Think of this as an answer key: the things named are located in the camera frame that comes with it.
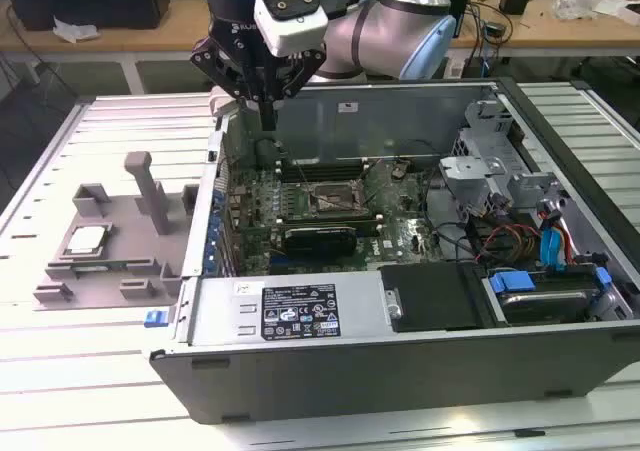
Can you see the green RAM stick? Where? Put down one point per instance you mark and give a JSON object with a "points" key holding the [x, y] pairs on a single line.
{"points": [[90, 270]]}

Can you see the blue case latch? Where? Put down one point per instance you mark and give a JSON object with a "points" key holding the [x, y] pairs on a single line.
{"points": [[155, 318]]}

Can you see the silver CPU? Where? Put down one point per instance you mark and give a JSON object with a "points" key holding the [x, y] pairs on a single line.
{"points": [[87, 241]]}

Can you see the grey parts rack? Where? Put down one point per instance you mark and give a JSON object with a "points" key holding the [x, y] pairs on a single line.
{"points": [[125, 231]]}

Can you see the silver power supply with label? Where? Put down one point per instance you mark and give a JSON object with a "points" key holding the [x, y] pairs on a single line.
{"points": [[220, 291]]}

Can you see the white flat box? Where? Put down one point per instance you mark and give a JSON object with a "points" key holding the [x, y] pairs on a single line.
{"points": [[625, 13]]}

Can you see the metal drive cage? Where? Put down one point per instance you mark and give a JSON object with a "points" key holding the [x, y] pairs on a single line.
{"points": [[480, 168]]}

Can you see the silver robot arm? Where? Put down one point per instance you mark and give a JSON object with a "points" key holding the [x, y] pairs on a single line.
{"points": [[385, 36]]}

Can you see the dark grey PC case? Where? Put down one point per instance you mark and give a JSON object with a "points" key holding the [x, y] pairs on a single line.
{"points": [[350, 386]]}

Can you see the black graphics card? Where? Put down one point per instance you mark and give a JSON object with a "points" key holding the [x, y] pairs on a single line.
{"points": [[320, 243]]}

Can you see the small black adapter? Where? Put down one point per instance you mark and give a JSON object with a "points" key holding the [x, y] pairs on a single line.
{"points": [[496, 28]]}

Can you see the green motherboard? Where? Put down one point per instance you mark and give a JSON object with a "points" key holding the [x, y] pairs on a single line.
{"points": [[395, 231]]}

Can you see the CPU socket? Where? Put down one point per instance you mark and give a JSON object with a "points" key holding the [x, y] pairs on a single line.
{"points": [[332, 202]]}

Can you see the black plastic bay cover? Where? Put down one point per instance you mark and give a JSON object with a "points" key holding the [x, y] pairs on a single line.
{"points": [[430, 296]]}

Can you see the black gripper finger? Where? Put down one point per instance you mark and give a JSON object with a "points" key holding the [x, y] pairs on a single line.
{"points": [[215, 66], [305, 71]]}

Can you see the black upright box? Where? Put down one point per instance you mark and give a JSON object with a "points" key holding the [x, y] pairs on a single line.
{"points": [[462, 6]]}

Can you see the hard disk in blue carrier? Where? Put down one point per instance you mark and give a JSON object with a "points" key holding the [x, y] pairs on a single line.
{"points": [[512, 283]]}

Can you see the crumpled white paper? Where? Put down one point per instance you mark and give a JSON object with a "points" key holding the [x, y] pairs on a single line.
{"points": [[75, 30]]}

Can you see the RAM slot with white clips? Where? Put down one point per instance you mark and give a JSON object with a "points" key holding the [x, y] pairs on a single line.
{"points": [[330, 217], [320, 162], [320, 172]]}

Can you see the wooden desk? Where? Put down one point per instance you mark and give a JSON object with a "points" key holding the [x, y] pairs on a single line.
{"points": [[175, 26]]}

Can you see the white power adapter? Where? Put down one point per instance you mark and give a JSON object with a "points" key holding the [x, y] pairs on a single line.
{"points": [[455, 67]]}

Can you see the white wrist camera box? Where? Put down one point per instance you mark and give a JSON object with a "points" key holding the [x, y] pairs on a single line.
{"points": [[295, 31]]}

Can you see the clear plastic bag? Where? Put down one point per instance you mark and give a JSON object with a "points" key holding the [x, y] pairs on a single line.
{"points": [[575, 2]]}

